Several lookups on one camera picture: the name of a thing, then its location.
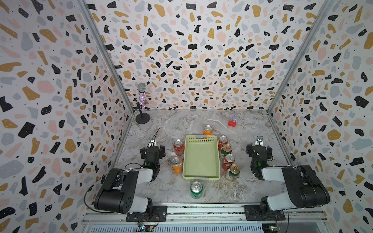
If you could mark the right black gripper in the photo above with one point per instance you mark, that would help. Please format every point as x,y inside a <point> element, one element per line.
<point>250,149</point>

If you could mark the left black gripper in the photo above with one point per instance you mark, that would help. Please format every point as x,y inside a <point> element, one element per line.
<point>161,152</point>

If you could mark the orange soda can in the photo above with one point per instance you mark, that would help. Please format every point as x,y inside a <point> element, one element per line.
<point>177,165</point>
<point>208,130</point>

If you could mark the red cola can column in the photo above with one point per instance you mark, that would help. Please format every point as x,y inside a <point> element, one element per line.
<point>227,161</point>
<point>179,147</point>

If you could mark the green gold-top soda can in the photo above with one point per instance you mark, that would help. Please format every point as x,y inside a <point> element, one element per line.
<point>233,172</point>

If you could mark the green soda can column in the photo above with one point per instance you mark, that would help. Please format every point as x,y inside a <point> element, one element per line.
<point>226,149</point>

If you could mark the red cola can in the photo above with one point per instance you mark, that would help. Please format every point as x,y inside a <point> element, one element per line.
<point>222,140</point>

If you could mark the pale green plastic basket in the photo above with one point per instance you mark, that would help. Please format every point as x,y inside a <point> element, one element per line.
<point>201,158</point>

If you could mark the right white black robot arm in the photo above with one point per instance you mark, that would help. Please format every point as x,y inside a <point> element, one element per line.
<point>303,188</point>

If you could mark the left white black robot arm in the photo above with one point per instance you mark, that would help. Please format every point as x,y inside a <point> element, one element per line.
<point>117,192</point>

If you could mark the microphone on black stand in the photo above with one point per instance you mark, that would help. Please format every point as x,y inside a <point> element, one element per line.
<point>142,117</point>

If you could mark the small red block toy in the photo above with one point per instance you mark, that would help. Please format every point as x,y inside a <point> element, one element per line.
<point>233,121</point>

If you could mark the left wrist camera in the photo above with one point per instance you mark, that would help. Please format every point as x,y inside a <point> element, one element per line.
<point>152,142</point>

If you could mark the left aluminium corner post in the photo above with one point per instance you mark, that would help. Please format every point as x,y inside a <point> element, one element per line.
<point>104,52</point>

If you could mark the aluminium corner post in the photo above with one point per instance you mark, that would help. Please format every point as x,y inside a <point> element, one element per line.
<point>327,5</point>
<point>104,52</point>

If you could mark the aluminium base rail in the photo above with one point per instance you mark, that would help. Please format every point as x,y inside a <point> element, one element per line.
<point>210,218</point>

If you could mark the right aluminium corner post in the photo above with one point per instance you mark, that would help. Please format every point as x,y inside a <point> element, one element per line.
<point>327,5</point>

